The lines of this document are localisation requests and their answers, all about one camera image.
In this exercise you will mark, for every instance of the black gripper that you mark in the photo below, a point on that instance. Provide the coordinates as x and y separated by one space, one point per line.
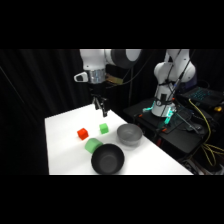
98 89

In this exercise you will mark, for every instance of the red cube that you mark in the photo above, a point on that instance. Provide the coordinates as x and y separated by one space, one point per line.
82 133

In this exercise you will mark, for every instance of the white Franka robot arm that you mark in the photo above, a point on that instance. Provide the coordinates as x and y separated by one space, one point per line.
95 60

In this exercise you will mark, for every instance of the green cube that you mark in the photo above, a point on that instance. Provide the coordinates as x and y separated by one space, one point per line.
104 128

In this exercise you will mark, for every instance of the grey bowl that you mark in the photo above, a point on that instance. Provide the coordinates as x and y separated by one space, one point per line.
129 133

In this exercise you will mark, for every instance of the black bowl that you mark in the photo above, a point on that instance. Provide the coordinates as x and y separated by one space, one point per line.
107 160

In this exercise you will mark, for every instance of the green flat block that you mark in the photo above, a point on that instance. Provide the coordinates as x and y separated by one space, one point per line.
92 145

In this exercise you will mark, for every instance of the small green base light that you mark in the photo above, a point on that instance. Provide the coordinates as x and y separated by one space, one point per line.
149 108

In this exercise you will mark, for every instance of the black curtain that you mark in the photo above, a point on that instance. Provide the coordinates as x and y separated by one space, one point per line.
30 86

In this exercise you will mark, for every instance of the black robot stand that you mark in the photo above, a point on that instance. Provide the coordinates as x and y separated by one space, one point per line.
180 133

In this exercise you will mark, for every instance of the black laptop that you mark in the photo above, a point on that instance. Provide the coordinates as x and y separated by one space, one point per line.
203 95

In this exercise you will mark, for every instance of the small yellow object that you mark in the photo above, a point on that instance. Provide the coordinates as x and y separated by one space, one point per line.
218 108

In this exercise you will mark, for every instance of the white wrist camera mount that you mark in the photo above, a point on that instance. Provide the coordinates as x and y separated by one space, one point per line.
80 77

